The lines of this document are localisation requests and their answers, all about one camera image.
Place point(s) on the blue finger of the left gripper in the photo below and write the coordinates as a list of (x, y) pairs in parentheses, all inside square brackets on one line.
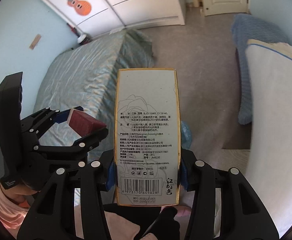
[(63, 116), (90, 141)]

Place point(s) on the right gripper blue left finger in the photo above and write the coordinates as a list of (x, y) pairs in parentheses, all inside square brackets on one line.
[(51, 216)]

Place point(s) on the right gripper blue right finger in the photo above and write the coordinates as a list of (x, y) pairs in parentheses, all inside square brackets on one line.
[(243, 214)]

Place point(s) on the red small box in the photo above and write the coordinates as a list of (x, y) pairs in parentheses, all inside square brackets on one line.
[(82, 123)]

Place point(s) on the white rose perfume box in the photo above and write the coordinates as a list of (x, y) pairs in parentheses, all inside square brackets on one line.
[(147, 137)]

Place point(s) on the pink sleeved forearm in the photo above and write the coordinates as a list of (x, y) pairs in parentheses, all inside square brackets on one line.
[(11, 215)]

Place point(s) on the blue plastic trash bag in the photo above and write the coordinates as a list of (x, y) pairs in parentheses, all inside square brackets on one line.
[(186, 136)]

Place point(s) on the person's left hand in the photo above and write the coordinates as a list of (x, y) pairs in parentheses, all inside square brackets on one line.
[(18, 193)]

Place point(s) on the green satin covered bed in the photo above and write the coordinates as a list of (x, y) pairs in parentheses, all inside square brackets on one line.
[(87, 77)]

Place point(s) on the white wardrobe with guitar sticker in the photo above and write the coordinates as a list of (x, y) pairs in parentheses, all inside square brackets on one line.
[(100, 17)]

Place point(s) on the blue quilted blanket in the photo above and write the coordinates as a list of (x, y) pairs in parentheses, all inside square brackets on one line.
[(262, 49)]

